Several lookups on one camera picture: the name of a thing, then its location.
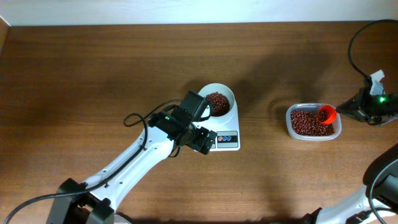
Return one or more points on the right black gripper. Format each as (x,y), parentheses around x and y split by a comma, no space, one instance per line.
(361,106)

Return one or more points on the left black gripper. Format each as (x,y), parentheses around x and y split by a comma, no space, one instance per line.
(203,141)

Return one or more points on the red plastic scoop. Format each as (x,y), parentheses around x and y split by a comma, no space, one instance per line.
(326,115)

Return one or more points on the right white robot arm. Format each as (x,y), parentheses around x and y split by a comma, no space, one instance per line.
(377,198)

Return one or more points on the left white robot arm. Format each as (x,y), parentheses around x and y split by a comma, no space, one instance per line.
(168,128)

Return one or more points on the white digital kitchen scale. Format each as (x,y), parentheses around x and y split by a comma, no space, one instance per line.
(226,128)

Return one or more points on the red beans in bowl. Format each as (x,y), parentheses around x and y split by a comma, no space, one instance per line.
(219,102)

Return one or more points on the white round bowl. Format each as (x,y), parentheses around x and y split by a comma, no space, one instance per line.
(226,91)

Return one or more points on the clear plastic bean container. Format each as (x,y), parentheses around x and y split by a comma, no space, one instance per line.
(313,108)

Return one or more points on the red beans in container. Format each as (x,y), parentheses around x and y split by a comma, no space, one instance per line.
(306,124)

